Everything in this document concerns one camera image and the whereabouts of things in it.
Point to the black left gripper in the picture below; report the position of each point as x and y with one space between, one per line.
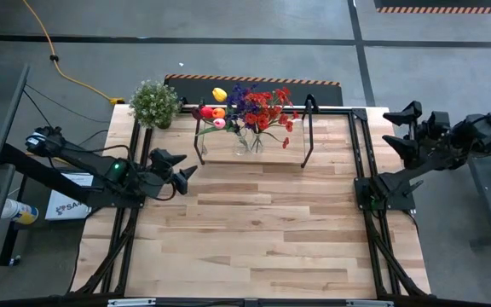
154 179

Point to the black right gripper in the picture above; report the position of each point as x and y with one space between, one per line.
435 140

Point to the dark purple tulip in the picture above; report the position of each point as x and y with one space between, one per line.
196 113

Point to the pink tulip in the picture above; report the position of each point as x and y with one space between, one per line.
219 123

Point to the red tulip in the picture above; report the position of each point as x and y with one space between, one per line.
206 112

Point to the clear glass vase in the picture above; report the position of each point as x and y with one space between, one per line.
256 145
241 147

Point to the orange tulip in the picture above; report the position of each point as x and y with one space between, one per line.
218 113

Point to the yellow tulip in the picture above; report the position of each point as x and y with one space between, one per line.
219 94

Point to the purple flower bunch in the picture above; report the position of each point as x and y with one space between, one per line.
238 100

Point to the red flower bunch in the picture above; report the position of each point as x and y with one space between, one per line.
264 115

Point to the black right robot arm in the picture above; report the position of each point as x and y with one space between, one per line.
441 166

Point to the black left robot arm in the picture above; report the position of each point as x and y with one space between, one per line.
83 166

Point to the green potted plant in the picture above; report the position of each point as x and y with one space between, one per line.
155 104

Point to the black floor mat striped edge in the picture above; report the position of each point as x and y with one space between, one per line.
441 4
194 87

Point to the white printed box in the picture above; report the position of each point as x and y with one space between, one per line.
64 209

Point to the black desk leg beam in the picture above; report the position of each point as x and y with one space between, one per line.
36 170

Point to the white and yellow spray can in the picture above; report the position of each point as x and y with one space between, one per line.
19 211

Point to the dark grey desk top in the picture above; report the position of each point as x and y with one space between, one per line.
2 119

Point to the black aluminium rig frame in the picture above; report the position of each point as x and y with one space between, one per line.
356 110

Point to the wooden shelf with black frame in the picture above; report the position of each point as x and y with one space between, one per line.
228 153

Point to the silver metal bracket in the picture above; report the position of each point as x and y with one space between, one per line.
369 303
130 302

